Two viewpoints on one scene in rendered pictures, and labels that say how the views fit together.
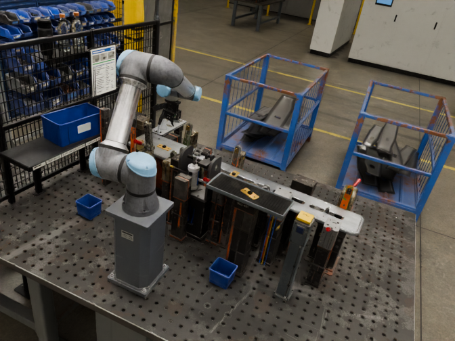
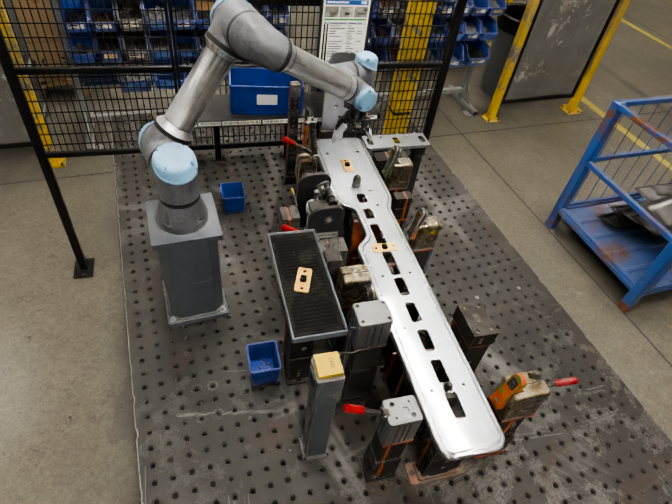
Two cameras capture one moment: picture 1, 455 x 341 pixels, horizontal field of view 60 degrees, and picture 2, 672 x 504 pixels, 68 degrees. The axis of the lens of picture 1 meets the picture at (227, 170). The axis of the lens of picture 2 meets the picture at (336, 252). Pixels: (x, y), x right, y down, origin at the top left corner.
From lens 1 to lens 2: 118 cm
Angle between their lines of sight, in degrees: 38
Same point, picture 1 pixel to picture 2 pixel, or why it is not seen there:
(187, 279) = (231, 341)
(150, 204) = (175, 220)
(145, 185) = (166, 192)
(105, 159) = (147, 138)
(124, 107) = (191, 78)
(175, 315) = (170, 368)
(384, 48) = not seen: outside the picture
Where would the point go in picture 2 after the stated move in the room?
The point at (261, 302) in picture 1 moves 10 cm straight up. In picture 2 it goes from (272, 433) to (273, 418)
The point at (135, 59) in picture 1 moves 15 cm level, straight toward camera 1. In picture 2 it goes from (223, 12) to (179, 27)
